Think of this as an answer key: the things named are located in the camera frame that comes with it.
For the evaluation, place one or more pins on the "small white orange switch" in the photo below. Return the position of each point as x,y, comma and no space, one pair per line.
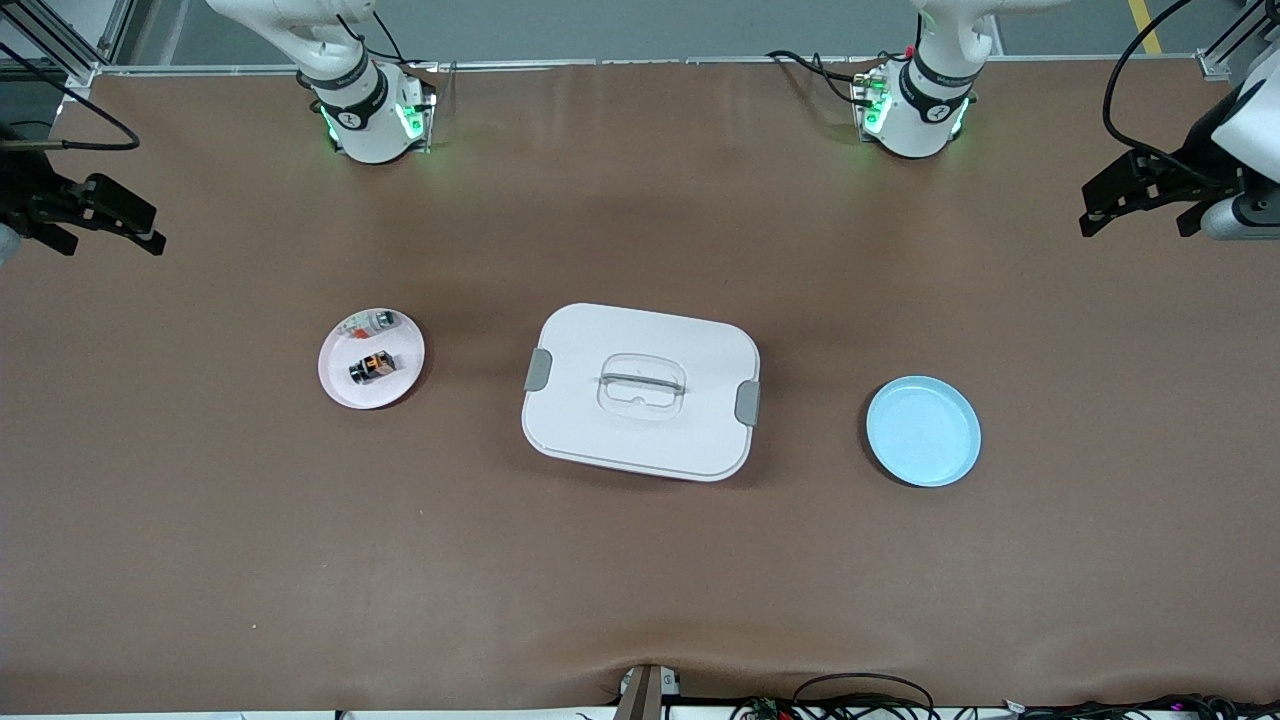
372,325

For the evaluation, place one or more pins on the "metal bracket at table edge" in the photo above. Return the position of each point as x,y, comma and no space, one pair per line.
645,695

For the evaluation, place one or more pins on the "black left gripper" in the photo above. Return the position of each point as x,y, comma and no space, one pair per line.
1196,170

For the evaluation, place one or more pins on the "orange and black switch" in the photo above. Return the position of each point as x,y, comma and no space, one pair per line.
372,367

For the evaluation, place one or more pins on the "white lidded storage box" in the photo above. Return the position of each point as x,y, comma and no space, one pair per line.
600,440

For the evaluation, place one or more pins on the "aluminium frame post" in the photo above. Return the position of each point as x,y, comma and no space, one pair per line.
118,25
1215,62

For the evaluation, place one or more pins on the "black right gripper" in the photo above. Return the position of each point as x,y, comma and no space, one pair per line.
22,188

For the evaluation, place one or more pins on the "pink round plate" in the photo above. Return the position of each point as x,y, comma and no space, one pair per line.
345,390

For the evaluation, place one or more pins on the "grey box latch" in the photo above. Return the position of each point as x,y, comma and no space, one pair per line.
747,403
538,370

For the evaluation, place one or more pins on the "light blue round plate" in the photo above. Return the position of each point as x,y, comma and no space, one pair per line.
925,440

